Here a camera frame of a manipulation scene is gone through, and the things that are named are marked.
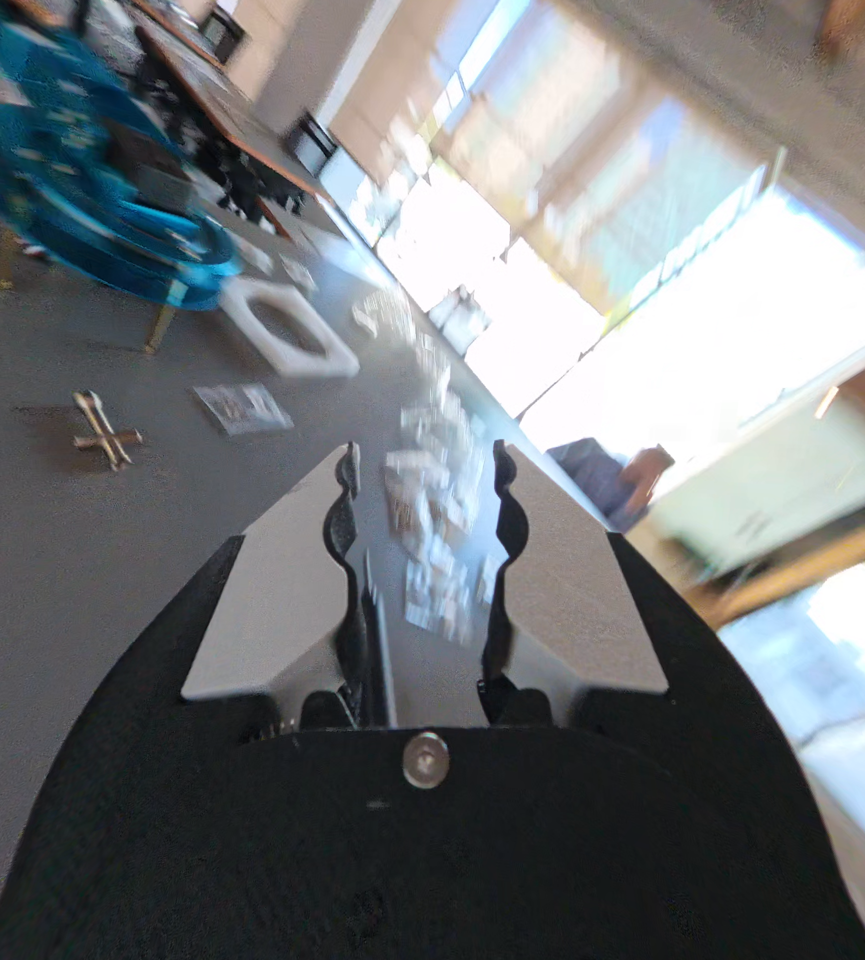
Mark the blue metal toy robot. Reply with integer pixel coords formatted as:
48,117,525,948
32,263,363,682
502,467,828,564
0,0,248,354

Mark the grey desk wooden edge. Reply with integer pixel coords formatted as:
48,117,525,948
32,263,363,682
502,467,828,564
132,0,336,222

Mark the small clear plastic bag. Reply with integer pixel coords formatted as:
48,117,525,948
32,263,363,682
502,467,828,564
192,382,296,438

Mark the metal cross wrench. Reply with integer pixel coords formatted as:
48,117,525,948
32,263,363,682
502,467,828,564
72,390,145,474

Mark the dark grey desk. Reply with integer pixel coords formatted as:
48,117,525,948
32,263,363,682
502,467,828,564
0,0,606,729

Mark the pale teal desk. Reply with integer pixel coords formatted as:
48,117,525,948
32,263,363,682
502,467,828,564
650,390,865,579

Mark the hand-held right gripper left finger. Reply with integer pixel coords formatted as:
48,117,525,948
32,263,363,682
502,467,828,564
179,442,364,711

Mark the white foam frame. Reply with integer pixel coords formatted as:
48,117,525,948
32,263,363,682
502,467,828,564
218,276,362,381

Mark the crumpled clear plastic wrap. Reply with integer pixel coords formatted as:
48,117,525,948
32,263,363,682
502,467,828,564
353,285,509,646

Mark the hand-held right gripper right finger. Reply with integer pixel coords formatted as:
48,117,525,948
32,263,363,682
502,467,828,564
479,438,670,704

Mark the large window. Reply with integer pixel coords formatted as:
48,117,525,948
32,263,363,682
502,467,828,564
327,75,865,466

